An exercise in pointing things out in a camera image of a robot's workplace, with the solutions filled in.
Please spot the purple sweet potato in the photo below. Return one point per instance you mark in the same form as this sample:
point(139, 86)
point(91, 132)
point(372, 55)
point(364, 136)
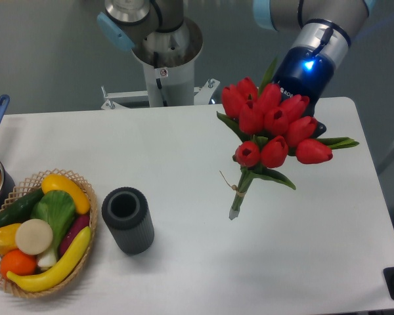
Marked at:
point(79, 223)

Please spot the yellow banana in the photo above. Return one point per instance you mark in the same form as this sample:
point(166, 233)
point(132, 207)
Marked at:
point(60, 271)

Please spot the beige round disc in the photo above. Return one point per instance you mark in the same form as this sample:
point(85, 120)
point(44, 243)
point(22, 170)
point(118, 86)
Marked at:
point(34, 236)

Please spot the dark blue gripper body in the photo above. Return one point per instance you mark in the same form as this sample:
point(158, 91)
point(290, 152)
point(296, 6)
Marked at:
point(305, 75)

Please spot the green bok choy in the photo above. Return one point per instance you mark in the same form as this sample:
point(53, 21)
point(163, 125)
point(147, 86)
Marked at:
point(57, 208)

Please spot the woven wicker basket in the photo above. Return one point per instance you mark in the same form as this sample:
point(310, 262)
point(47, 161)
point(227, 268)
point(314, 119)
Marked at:
point(31, 184)

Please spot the red tulip bouquet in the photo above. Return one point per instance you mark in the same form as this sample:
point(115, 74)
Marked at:
point(271, 129)

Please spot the green cucumber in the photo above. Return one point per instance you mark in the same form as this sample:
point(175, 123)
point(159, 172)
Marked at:
point(21, 209)

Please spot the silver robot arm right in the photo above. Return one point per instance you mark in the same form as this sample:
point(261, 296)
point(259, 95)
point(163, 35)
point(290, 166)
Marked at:
point(326, 31)

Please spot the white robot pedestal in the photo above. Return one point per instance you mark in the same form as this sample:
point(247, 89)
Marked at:
point(170, 86)

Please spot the white metal base bracket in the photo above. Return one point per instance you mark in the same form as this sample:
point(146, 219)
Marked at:
point(206, 94)

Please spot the dark grey ribbed vase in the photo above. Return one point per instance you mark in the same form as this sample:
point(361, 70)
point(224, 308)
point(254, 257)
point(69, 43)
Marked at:
point(126, 213)

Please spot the yellow bell pepper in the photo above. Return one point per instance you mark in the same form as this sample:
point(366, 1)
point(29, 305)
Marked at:
point(8, 238)

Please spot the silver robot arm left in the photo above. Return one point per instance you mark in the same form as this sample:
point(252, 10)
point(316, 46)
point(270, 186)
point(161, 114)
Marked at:
point(157, 32)

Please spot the orange fruit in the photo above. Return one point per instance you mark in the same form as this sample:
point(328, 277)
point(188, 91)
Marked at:
point(18, 262)

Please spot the yellow squash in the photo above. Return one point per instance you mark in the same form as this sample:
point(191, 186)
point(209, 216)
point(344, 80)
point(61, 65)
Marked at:
point(60, 182)

